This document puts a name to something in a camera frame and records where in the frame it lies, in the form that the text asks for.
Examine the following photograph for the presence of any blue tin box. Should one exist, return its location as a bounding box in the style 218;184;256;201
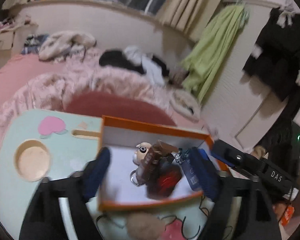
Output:
179;149;201;191

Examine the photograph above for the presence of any brown printed small carton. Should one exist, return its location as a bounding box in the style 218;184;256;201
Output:
137;140;179;183

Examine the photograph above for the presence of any orange cardboard box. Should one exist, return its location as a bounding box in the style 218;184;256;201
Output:
97;114;231;212

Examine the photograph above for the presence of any tan fur pompom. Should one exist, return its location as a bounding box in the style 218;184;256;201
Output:
126;212;166;240

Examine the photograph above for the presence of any white-haired figurine keychain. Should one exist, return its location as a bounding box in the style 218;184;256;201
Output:
130;142;152;186

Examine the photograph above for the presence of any green hanging garment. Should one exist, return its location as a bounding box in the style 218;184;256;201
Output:
181;3;249;102

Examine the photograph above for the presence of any black hanging garment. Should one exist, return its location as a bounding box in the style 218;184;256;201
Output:
242;4;300;120

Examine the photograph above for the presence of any pink bed quilt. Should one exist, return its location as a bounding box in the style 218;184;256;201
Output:
0;48;207;144

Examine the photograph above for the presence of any cream knit sweater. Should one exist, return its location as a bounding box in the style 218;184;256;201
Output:
38;30;97;61

